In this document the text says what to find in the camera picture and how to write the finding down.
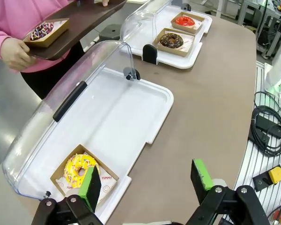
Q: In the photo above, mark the chocolate donut with coloured sprinkles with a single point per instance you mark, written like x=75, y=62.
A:
x=35, y=35

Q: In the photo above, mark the person's left hand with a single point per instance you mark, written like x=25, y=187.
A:
x=104, y=2

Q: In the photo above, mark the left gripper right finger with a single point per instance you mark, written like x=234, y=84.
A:
x=224, y=206

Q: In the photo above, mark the chocolate sprinkled donut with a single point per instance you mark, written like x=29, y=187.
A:
x=58, y=30

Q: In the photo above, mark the brown cardboard donut box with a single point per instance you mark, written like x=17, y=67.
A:
x=199, y=25
x=187, y=49

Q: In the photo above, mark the person's right hand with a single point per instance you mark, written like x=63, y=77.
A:
x=15, y=54

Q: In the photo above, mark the yellow button box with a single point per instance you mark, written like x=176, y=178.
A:
x=275, y=175

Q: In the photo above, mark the yellow sprinkled donut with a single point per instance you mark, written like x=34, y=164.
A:
x=72, y=164

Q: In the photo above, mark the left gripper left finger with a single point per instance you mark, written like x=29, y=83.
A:
x=91, y=187

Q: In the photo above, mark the clear display case cover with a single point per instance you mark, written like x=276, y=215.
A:
x=140, y=18
x=49, y=93

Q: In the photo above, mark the cardboard box with yummy paper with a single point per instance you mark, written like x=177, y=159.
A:
x=107, y=182

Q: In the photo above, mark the grey round stool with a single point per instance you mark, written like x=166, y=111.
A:
x=110, y=31

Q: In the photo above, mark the black flat box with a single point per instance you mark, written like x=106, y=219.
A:
x=269, y=125

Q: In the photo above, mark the person in pink hoodie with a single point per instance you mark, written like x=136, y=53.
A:
x=14, y=11

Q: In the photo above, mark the white display case base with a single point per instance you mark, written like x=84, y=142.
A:
x=121, y=112
x=189, y=58

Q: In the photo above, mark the chocolate glazed donut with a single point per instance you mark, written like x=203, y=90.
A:
x=165, y=43

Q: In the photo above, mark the red glazed donut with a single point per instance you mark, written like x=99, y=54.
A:
x=179, y=22

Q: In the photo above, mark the dark brown serving tray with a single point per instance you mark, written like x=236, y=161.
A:
x=84, y=25

